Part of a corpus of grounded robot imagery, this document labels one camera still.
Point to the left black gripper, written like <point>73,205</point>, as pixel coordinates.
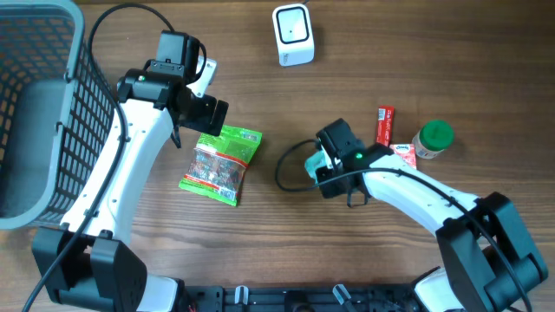
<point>209,104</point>

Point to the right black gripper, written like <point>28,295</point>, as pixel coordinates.
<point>323,175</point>

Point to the teal snack packet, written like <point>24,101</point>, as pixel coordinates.
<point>317,160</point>

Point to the red white tissue pack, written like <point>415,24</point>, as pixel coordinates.
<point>406,152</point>

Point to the green candy bag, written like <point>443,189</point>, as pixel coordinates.
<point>219,164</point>

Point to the red coffee stick sachet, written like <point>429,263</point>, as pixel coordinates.
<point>384,127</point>

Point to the green lid jar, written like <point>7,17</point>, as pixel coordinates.
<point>433,138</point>

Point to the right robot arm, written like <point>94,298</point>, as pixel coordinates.
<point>489,258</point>

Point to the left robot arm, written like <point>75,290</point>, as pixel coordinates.
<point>86,261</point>

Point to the white barcode scanner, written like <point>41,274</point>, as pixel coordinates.
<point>294,36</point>

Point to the grey plastic mesh basket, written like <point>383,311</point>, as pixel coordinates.
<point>56,111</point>

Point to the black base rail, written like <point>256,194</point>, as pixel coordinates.
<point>339,298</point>

